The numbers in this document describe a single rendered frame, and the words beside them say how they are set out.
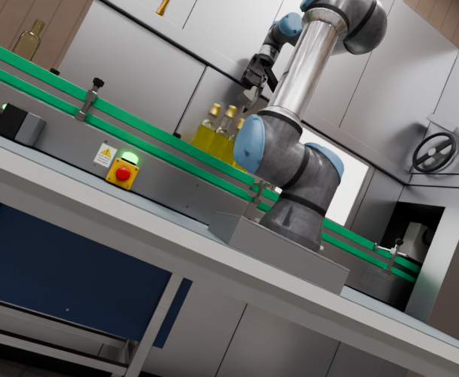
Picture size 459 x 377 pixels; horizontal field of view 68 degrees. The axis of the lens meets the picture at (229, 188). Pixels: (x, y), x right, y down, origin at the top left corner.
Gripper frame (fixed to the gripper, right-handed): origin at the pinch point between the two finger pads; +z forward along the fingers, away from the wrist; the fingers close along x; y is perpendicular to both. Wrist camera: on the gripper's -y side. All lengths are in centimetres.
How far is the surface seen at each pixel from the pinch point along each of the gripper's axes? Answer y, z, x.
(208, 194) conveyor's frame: 4.2, 36.3, 15.8
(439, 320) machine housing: -102, 43, 19
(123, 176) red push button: 30, 42, 27
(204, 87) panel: 17.4, -2.6, -11.2
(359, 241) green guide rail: -67, 26, 2
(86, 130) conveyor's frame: 45, 35, 17
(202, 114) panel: 13.6, 7.4, -11.4
